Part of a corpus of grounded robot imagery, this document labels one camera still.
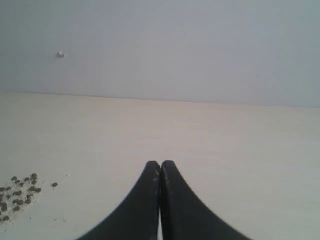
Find brown beans pile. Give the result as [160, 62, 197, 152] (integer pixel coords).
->
[0, 172, 60, 225]

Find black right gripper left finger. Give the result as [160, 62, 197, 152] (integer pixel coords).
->
[79, 160, 161, 240]

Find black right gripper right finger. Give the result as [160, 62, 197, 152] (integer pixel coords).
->
[160, 160, 247, 240]

